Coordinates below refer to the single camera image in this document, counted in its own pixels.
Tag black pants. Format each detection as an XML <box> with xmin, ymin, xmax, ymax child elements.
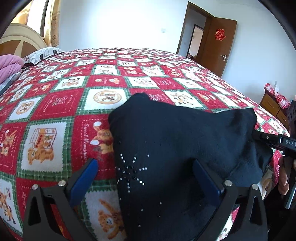
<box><xmin>108</xmin><ymin>93</ymin><xmax>273</xmax><ymax>240</ymax></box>

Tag right hand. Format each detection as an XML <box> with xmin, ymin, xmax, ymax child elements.
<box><xmin>278</xmin><ymin>156</ymin><xmax>290</xmax><ymax>195</ymax></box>

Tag wooden nightstand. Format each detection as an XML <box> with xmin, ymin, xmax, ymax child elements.
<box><xmin>259</xmin><ymin>93</ymin><xmax>289</xmax><ymax>130</ymax></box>

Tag red plaid cloth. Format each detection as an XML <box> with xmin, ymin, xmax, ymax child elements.
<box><xmin>264</xmin><ymin>83</ymin><xmax>290</xmax><ymax>109</ymax></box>

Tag red patterned bedspread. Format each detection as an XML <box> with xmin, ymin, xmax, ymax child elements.
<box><xmin>1</xmin><ymin>48</ymin><xmax>287</xmax><ymax>240</ymax></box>

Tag red door decoration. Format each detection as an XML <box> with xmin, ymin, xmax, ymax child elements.
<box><xmin>214</xmin><ymin>28</ymin><xmax>227</xmax><ymax>41</ymax></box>

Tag brown wooden door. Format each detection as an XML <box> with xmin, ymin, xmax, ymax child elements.
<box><xmin>197</xmin><ymin>17</ymin><xmax>237</xmax><ymax>77</ymax></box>

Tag grey patterned pillow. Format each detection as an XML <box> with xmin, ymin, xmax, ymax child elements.
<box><xmin>0</xmin><ymin>71</ymin><xmax>21</xmax><ymax>95</ymax></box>

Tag pink folded blanket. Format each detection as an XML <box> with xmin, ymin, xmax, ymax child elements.
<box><xmin>0</xmin><ymin>54</ymin><xmax>24</xmax><ymax>83</ymax></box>

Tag white patterned pillow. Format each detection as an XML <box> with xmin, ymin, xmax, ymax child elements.
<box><xmin>23</xmin><ymin>47</ymin><xmax>63</xmax><ymax>67</ymax></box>

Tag beige wooden headboard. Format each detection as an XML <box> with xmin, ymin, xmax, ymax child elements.
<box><xmin>0</xmin><ymin>23</ymin><xmax>47</xmax><ymax>58</ymax></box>

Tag yellow right curtain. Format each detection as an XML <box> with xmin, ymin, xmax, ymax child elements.
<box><xmin>44</xmin><ymin>0</ymin><xmax>61</xmax><ymax>47</ymax></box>

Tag yellow curtain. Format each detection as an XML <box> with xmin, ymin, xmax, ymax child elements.
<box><xmin>11</xmin><ymin>1</ymin><xmax>33</xmax><ymax>25</ymax></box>
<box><xmin>44</xmin><ymin>0</ymin><xmax>61</xmax><ymax>47</ymax></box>

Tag window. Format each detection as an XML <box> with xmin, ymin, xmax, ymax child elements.
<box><xmin>27</xmin><ymin>0</ymin><xmax>49</xmax><ymax>37</ymax></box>

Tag yellow left curtain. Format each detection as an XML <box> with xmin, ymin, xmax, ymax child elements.
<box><xmin>11</xmin><ymin>1</ymin><xmax>33</xmax><ymax>25</ymax></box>

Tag brown door frame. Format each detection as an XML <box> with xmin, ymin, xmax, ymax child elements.
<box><xmin>177</xmin><ymin>1</ymin><xmax>213</xmax><ymax>58</ymax></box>

